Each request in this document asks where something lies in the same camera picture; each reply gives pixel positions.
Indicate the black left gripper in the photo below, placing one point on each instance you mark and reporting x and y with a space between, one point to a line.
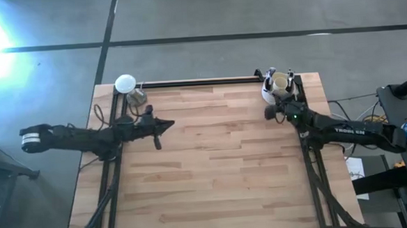
150 128

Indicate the white ribbed brush organizer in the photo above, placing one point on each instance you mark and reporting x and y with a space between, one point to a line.
280 85

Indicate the grey metal stand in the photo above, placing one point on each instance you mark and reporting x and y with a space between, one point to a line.
14 169

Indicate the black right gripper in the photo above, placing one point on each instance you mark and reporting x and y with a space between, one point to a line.
294 111

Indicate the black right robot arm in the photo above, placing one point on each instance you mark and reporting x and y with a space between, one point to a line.
351 132

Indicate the grey cart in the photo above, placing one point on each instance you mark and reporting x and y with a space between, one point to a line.
391 111

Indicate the black clamp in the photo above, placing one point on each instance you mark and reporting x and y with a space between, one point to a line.
258 74

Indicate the yellow tool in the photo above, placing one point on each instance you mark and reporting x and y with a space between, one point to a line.
399 164

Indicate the white paper sheet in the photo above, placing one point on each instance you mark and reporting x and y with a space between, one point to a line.
352 163

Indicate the black cart base beam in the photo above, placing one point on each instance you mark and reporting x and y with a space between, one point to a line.
381 182

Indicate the white lamp on stand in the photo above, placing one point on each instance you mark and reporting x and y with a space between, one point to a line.
125 84

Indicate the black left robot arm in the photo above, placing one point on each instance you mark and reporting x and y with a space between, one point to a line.
79 139

